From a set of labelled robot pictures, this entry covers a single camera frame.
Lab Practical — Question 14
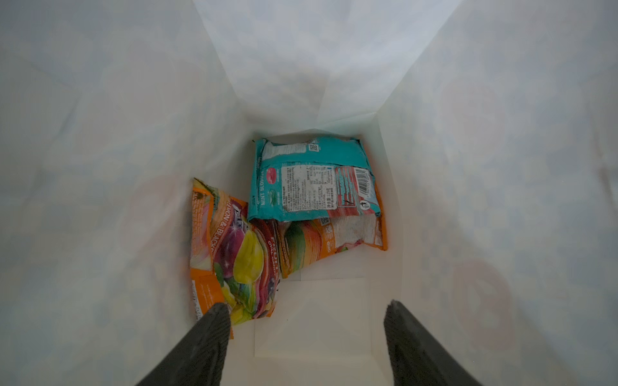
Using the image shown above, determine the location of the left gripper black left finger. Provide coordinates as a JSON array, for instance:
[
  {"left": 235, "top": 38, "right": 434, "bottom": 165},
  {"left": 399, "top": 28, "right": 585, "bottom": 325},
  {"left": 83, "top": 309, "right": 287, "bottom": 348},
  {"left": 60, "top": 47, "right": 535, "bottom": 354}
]
[{"left": 139, "top": 303, "right": 232, "bottom": 386}]

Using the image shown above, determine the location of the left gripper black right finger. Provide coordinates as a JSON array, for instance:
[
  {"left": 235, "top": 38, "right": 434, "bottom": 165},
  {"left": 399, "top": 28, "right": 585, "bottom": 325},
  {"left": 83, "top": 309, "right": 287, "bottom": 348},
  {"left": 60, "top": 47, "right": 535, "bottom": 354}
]
[{"left": 384, "top": 300, "right": 481, "bottom": 386}]

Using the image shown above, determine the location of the colourful fruit candy bag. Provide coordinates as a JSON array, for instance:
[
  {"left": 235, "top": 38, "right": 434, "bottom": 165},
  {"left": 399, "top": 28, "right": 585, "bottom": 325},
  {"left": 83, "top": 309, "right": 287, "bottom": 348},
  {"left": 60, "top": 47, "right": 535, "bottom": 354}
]
[{"left": 189, "top": 179, "right": 281, "bottom": 326}]

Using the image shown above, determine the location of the orange candy bag in bag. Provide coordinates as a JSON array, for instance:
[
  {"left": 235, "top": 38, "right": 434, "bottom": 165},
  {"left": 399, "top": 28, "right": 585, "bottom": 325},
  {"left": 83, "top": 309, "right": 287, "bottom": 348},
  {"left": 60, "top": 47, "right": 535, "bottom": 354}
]
[{"left": 275, "top": 214, "right": 388, "bottom": 278}]

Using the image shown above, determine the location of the teal snack bag in bag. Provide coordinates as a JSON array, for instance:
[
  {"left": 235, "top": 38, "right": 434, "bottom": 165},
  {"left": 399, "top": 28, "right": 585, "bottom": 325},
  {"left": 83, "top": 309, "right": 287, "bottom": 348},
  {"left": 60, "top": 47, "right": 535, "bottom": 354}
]
[{"left": 248, "top": 136, "right": 381, "bottom": 222}]

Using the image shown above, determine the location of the blue checkered paper bag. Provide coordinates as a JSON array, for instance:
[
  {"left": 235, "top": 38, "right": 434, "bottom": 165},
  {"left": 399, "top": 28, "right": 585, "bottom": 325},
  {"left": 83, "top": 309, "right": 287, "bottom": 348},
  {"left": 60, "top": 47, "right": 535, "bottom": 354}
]
[{"left": 1, "top": 1, "right": 617, "bottom": 385}]

